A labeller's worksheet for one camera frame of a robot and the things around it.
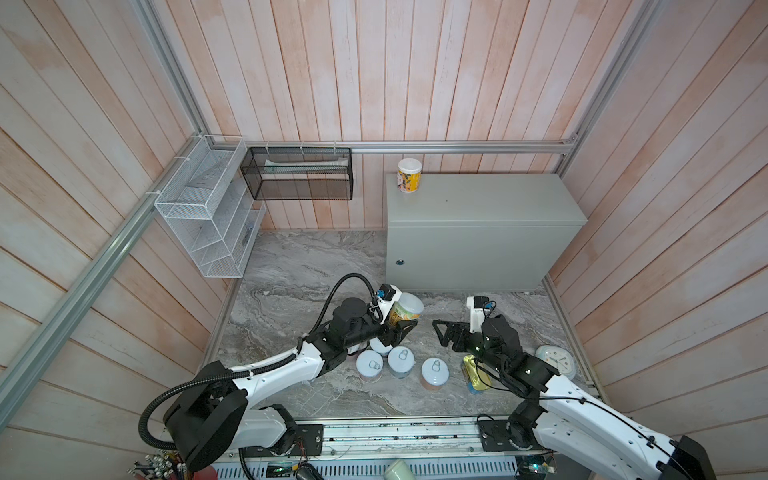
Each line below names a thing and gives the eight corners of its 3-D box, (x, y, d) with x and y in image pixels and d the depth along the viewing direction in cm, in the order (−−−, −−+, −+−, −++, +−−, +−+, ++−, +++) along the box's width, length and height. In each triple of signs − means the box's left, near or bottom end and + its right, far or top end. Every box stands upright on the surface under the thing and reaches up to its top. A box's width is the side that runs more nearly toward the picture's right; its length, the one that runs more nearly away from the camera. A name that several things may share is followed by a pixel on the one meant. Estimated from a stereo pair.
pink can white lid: (353, 375, 86) (352, 368, 81) (363, 354, 90) (362, 345, 85) (376, 386, 84) (376, 379, 79) (385, 363, 88) (386, 355, 83)
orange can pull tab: (421, 390, 83) (423, 384, 78) (418, 365, 88) (421, 357, 83) (446, 390, 83) (450, 384, 78) (442, 365, 88) (446, 357, 83)
